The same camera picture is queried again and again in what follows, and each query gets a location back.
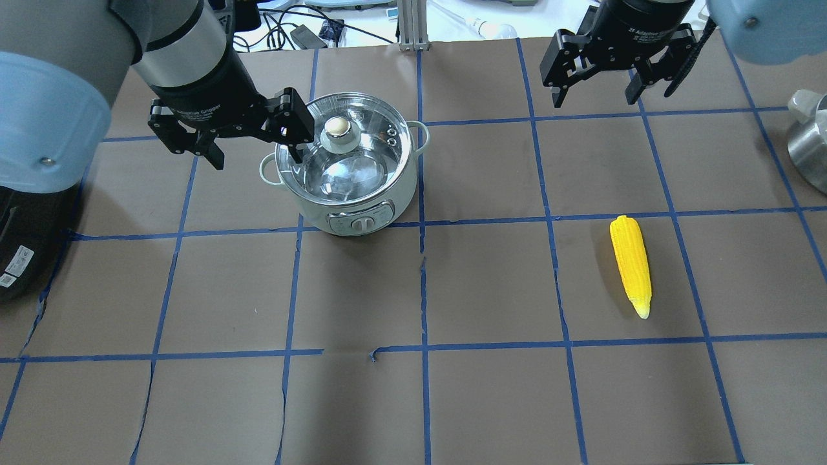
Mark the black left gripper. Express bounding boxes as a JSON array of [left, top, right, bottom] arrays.
[[148, 59, 314, 171]]

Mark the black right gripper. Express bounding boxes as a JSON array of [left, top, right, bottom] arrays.
[[540, 1, 698, 109]]

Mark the glass pot lid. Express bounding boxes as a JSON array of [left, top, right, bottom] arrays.
[[273, 92, 412, 205]]

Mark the yellow corn cob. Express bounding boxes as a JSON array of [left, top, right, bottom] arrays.
[[609, 215, 653, 320]]

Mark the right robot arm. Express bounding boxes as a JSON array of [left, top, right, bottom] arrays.
[[539, 1, 826, 108]]

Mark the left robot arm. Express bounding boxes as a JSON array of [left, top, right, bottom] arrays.
[[1, 1, 314, 194]]

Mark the white electric cooking pot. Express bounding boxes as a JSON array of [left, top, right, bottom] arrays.
[[258, 92, 431, 236]]

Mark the stainless steel pot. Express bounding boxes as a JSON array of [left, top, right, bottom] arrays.
[[788, 89, 826, 194]]

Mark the black power adapter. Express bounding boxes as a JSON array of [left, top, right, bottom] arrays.
[[289, 25, 328, 50]]

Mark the white plastic bottle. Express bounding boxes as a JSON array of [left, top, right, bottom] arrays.
[[465, 17, 519, 39]]

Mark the black device with labels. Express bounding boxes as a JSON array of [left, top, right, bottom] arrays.
[[1, 183, 80, 304]]

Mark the aluminium frame post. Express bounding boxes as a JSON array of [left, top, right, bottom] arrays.
[[396, 0, 431, 52]]

